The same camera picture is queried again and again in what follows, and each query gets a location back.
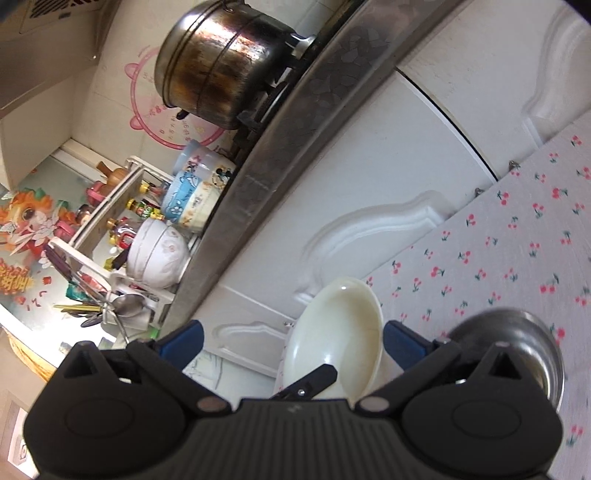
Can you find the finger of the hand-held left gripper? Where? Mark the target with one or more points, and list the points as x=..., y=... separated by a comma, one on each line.
x=311, y=381

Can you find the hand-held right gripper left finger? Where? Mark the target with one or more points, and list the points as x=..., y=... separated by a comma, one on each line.
x=182, y=341

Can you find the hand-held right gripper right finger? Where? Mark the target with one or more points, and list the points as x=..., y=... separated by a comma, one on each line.
x=402, y=345

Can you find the plain white bowl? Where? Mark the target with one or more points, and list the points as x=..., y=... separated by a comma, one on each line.
x=341, y=323

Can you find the stainless steel bowl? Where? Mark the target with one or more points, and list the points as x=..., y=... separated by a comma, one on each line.
x=517, y=341

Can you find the metal spoon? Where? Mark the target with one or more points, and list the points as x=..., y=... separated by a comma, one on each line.
x=129, y=304

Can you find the white cabinet door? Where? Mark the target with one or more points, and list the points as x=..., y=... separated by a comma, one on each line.
x=508, y=60
x=369, y=161
x=249, y=341

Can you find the white floral bowl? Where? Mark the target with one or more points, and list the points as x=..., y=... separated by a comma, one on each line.
x=157, y=254

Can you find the yellow chopsticks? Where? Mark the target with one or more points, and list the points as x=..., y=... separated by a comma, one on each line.
x=78, y=308

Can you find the red seasoning bottle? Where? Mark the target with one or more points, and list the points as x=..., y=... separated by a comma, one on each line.
x=122, y=233

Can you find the dark kitchen utensil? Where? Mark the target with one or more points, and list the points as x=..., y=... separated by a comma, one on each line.
x=69, y=267

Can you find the cherry print mat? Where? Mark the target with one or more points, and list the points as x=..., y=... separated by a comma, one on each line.
x=508, y=258

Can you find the yellow cap sauce bottle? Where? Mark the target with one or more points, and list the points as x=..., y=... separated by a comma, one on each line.
x=145, y=210

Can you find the blue cartoon container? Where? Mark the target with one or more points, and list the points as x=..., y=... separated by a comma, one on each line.
x=194, y=203

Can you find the white seasoning rack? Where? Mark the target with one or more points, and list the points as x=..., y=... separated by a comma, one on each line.
x=111, y=203

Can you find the pink jar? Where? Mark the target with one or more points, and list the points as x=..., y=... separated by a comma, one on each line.
x=97, y=190

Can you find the brown wooden bottle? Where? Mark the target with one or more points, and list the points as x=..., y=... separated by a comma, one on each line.
x=113, y=174

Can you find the blue cartoon mug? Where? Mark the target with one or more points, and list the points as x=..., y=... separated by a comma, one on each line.
x=203, y=161

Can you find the dragon window sticker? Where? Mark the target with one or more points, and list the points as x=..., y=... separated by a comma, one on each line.
x=27, y=230

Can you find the gas stove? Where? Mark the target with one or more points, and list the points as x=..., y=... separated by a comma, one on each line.
x=272, y=101

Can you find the scorched steel pot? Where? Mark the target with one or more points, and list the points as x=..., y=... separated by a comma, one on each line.
x=221, y=60

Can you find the steel range hood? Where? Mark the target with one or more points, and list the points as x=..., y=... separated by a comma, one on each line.
x=46, y=60

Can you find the pink round wall sticker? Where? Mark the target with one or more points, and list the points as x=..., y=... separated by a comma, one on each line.
x=152, y=120

